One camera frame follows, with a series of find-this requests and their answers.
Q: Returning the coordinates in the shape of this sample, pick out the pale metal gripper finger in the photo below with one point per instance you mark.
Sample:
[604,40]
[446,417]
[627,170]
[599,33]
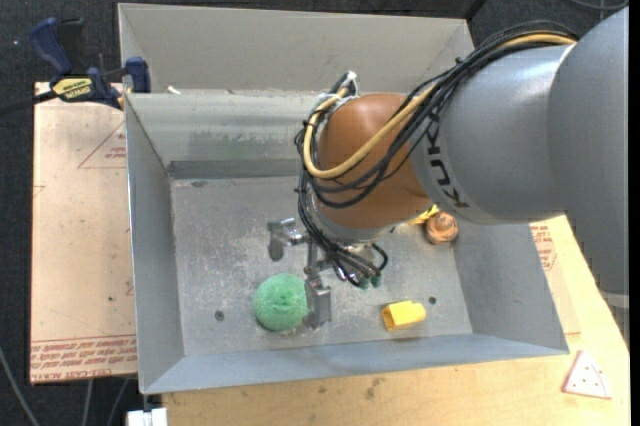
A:
[276,239]
[320,306]

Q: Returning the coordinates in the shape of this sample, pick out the green ball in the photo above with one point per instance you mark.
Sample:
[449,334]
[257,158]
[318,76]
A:
[280,301]

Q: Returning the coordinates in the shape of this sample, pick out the grey metal bin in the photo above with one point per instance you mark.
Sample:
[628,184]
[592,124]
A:
[225,224]

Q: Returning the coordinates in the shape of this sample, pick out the yellow block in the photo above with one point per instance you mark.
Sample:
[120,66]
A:
[404,314]

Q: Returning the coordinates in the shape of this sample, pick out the orange toy food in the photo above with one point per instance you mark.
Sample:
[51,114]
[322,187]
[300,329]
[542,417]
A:
[441,229]

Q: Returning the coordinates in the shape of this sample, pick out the small white object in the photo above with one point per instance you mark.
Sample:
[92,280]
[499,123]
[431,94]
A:
[174,89]

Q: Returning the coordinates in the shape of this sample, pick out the brown cardboard board, red print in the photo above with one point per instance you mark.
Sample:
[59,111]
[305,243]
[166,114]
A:
[80,234]

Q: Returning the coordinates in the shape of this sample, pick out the white triangular sanding pad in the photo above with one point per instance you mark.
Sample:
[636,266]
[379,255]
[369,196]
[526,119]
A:
[586,379]

